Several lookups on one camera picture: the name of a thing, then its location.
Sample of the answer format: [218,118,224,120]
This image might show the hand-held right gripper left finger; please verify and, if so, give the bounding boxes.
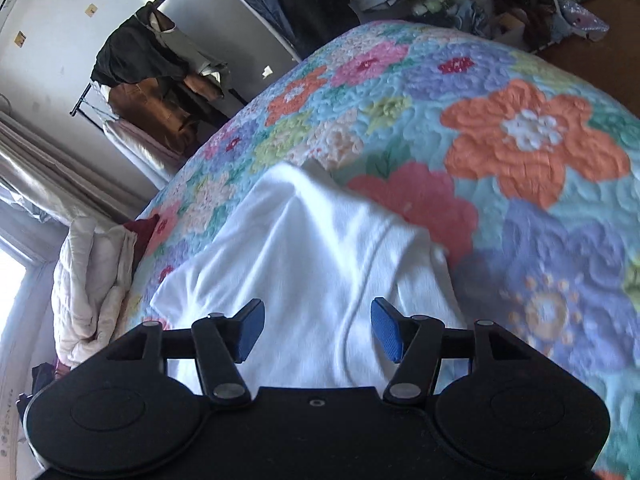
[105,298,266,406]

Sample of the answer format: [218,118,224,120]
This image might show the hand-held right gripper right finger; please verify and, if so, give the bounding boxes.
[370,297,531,406]

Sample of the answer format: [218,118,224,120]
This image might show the white t-shirt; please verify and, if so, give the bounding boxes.
[150,159,468,391]

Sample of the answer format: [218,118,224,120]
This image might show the black clothes rack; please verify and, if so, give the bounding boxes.
[69,0,241,121]

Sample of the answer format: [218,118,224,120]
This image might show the dark red cloth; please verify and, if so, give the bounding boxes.
[122,214,161,271]

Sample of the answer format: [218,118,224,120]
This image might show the folded white quilted duvet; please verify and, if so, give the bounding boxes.
[50,215,138,366]

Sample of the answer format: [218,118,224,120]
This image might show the floral quilted bedspread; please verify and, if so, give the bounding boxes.
[127,20,640,480]

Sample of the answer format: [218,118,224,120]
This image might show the white hanging garment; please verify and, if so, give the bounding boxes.
[102,115,188,172]

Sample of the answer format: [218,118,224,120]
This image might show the brown hanging garment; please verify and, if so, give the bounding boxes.
[107,72,223,153]

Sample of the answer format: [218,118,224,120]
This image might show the window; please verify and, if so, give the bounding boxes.
[0,245,28,361]

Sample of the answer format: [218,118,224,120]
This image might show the silver grey curtain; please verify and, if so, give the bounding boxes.
[0,180,71,227]

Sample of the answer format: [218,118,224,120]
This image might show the beige patterned curtain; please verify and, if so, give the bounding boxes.
[0,105,126,222]

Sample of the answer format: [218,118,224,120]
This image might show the blue cloth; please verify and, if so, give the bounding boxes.
[450,0,492,37]

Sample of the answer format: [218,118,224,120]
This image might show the cardboard box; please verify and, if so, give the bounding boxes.
[492,10,526,46]

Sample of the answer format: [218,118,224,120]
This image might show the dark hanging pants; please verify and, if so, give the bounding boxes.
[227,0,381,58]

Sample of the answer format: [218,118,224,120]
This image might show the clear plastic bag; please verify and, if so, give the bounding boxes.
[557,0,611,41]

